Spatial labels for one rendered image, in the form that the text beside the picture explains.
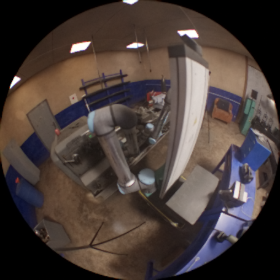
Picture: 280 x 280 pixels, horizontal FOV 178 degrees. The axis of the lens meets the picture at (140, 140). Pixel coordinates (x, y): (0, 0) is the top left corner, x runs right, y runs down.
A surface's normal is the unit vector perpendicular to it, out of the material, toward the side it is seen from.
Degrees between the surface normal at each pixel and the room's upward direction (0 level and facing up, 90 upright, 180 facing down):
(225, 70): 90
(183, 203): 0
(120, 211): 0
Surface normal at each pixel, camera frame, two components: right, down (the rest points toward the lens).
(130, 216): -0.14, -0.75
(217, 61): -0.68, 0.54
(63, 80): 0.72, 0.37
